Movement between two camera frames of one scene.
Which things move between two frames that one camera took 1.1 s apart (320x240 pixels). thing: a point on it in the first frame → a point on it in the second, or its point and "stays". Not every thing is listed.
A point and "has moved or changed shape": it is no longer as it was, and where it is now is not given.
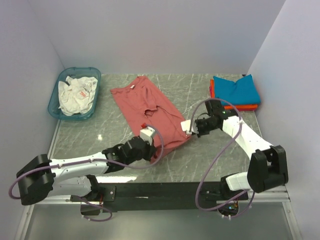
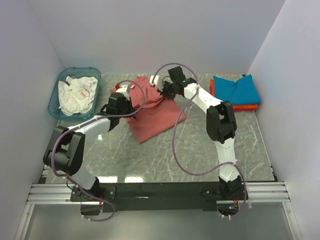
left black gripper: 151,150 → 129,102
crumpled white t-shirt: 75,95 stays
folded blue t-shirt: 242,92 stays
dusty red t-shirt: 150,108 has moved or changed shape
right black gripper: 200,133 → 162,92
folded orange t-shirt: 230,107 stays
